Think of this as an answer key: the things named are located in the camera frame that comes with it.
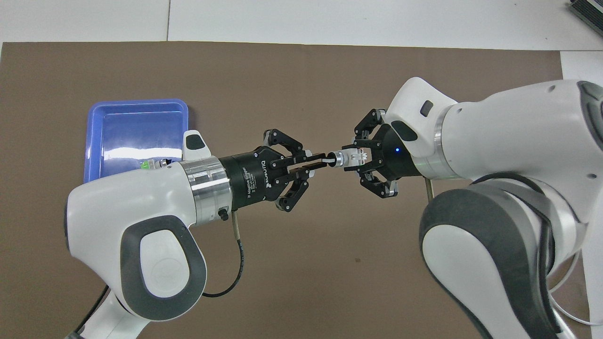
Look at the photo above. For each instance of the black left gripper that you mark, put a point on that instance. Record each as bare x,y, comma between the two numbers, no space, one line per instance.
254,176

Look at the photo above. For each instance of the grey metal device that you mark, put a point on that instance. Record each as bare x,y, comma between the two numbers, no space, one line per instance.
589,9

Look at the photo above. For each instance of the blue plastic tray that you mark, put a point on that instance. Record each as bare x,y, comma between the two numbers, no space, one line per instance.
134,136

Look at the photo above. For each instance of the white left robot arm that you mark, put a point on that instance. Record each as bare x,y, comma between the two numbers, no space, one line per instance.
141,202

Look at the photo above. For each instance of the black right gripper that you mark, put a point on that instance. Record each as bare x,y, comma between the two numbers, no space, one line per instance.
398,155

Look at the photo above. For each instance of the orange white rotary switch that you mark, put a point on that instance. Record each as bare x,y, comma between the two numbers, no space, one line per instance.
351,157

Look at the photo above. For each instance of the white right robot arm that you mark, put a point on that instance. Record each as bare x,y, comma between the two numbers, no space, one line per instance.
509,141

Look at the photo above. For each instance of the brown table mat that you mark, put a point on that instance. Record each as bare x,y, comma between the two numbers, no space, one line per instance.
282,282

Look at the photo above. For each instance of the green white rotary switch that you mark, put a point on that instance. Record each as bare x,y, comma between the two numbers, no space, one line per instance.
146,165

